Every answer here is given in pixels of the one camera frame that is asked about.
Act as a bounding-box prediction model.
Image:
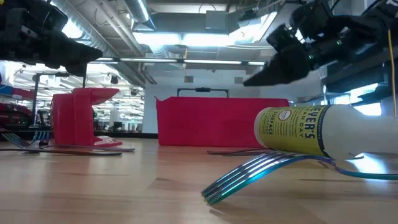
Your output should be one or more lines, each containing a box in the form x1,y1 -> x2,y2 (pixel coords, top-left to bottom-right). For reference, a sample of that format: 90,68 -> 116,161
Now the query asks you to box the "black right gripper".
243,0 -> 349,87

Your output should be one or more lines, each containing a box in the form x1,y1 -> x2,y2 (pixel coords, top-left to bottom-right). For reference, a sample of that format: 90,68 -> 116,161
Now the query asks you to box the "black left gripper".
0,0 -> 103,77

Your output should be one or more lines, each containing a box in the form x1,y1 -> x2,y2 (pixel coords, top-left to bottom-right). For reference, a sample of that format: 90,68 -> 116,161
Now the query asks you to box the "spray bottle with yellow label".
253,104 -> 398,161

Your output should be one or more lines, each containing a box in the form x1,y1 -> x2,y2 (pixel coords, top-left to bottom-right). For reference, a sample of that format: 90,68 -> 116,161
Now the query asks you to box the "red background shelf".
0,83 -> 35,125

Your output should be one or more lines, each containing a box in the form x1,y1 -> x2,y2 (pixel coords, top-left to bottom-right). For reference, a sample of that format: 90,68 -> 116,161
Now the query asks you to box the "black background desk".
322,46 -> 398,106

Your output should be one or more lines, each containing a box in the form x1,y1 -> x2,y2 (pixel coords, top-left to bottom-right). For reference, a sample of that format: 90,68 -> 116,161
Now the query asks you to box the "dark metal spoon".
0,147 -> 123,157

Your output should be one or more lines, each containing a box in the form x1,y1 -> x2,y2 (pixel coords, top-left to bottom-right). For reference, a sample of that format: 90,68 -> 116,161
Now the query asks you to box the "long ceiling light tube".
95,57 -> 268,67

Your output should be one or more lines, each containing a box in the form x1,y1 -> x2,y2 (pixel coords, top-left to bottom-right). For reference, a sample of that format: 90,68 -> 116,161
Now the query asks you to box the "silver ventilation duct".
51,0 -> 158,88

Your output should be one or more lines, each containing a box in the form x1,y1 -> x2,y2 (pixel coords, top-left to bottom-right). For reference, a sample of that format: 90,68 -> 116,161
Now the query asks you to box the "black background station frame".
30,72 -> 90,127

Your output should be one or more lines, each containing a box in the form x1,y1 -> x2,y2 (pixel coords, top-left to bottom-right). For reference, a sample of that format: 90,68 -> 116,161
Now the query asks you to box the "black handle-shaped frame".
176,87 -> 230,98

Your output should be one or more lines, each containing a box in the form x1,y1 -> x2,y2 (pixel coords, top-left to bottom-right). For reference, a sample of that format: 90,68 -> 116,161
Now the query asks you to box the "black metal table frame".
0,124 -> 159,139

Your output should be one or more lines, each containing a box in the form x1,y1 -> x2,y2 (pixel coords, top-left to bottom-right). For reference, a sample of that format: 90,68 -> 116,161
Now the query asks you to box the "thin yellow hanging cable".
387,28 -> 398,118

